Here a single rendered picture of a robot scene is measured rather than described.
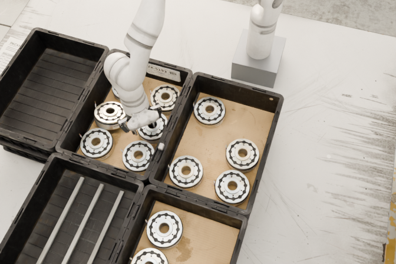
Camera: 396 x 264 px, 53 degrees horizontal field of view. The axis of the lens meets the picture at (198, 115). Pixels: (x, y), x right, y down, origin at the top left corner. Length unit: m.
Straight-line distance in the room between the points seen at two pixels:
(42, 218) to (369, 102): 1.19
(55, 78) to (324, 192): 1.01
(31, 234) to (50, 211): 0.08
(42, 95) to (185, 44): 0.59
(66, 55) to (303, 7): 1.73
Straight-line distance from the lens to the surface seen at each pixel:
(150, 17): 0.94
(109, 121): 1.28
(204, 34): 1.68
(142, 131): 1.28
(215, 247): 1.18
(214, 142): 1.27
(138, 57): 0.95
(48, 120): 1.42
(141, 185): 1.13
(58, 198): 1.30
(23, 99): 1.50
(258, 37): 1.39
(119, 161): 1.28
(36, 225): 1.30
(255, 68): 1.46
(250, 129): 1.30
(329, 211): 1.39
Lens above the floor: 1.99
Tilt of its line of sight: 62 degrees down
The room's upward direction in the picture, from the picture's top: 4 degrees counter-clockwise
